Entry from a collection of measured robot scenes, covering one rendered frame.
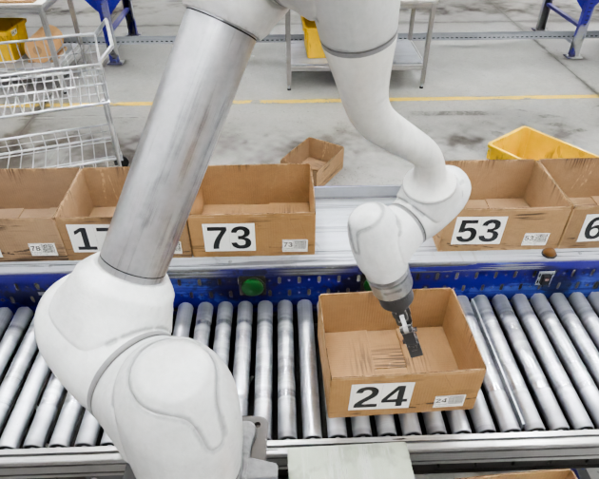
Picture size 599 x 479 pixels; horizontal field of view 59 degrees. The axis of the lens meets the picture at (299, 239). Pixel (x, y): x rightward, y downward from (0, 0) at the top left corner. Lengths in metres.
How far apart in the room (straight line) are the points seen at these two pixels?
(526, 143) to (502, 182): 2.10
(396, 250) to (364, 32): 0.47
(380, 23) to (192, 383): 0.48
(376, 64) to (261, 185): 1.22
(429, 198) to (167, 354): 0.58
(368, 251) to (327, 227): 0.82
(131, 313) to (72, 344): 0.09
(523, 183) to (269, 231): 0.96
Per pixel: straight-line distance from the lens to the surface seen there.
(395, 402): 1.44
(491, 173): 2.00
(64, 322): 0.83
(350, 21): 0.66
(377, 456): 1.41
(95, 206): 2.03
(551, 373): 1.71
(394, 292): 1.08
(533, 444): 1.54
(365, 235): 0.98
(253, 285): 1.67
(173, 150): 0.73
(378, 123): 0.79
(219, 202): 1.92
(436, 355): 1.62
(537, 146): 4.08
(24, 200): 2.11
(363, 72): 0.71
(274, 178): 1.86
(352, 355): 1.57
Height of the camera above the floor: 1.98
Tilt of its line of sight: 39 degrees down
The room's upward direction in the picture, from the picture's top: straight up
